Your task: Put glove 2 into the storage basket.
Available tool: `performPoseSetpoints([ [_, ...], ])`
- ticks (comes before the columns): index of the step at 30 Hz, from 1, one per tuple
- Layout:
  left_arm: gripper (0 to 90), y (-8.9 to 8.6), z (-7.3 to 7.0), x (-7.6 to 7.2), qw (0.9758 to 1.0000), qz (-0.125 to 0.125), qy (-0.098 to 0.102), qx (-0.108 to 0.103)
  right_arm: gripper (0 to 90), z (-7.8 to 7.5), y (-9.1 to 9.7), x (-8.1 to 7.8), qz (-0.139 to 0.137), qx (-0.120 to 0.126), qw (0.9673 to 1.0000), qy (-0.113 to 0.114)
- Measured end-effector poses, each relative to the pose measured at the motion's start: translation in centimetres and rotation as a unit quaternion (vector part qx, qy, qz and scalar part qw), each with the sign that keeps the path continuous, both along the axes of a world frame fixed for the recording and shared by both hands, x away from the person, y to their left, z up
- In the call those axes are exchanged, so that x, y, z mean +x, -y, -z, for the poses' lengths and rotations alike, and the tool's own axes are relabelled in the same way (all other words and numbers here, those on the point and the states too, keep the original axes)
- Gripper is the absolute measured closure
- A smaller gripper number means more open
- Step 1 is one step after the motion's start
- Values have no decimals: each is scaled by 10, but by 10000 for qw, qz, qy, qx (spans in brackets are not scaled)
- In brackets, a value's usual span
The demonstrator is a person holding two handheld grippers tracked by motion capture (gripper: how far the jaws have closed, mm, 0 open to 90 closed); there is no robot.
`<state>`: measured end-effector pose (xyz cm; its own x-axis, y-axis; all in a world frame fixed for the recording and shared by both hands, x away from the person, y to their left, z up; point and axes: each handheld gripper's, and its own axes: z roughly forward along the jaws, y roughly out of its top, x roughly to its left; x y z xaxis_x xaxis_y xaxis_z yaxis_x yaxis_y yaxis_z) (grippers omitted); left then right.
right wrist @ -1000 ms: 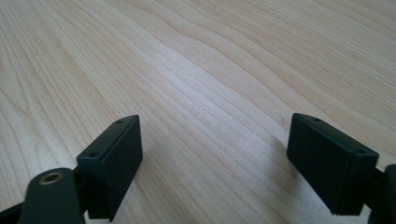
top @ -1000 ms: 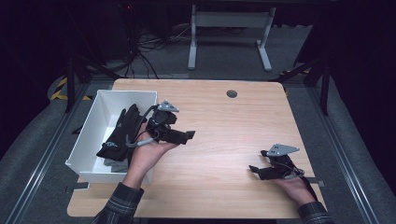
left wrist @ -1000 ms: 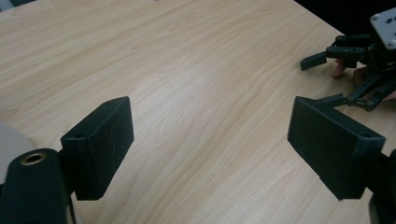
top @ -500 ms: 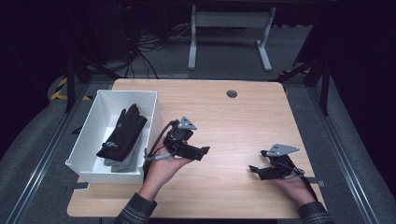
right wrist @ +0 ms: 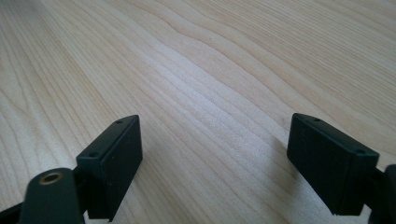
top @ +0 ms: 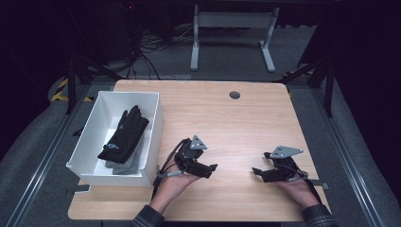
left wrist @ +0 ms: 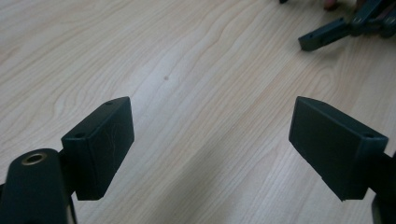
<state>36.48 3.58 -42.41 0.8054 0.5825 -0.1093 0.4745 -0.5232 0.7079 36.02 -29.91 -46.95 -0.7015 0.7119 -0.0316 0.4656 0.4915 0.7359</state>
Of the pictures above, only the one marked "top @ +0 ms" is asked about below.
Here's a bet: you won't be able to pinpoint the black glove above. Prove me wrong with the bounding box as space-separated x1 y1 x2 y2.
97 105 150 165

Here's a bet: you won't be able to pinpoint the aluminium floor rail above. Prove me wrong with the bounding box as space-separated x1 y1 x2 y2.
308 88 384 227
6 83 93 227

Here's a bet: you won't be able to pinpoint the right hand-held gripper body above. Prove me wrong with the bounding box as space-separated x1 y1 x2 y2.
264 145 308 183

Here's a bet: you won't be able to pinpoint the grey tape strip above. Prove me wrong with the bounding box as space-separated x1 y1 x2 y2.
307 179 331 190
65 184 92 196

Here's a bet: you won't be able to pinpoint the white metal stand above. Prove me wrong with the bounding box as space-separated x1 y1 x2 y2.
189 4 281 74

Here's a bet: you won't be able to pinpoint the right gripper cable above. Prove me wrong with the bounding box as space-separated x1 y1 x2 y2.
283 164 323 204

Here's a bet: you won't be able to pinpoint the person's left hand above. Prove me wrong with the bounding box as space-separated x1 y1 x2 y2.
149 157 202 214

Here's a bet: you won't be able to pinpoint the person's right hand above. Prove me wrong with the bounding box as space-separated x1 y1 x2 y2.
274 178 321 210

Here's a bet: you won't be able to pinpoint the black floor cables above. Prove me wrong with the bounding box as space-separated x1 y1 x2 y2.
119 3 197 80

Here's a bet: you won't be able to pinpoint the dark equipment cabinet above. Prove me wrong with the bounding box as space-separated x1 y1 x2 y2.
94 1 135 62

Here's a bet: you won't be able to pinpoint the plain grey mitten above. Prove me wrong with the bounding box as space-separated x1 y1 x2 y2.
113 135 144 176

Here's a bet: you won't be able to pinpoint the black metal stand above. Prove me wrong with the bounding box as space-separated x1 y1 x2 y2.
272 56 336 118
64 55 124 115

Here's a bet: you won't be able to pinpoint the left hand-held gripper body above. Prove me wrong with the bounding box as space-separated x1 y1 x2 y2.
174 134 208 176

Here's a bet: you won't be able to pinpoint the white storage box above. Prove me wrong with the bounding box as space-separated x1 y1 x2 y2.
65 90 164 187

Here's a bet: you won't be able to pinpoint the yellow black hazard tape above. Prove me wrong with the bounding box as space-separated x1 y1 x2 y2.
50 78 95 103

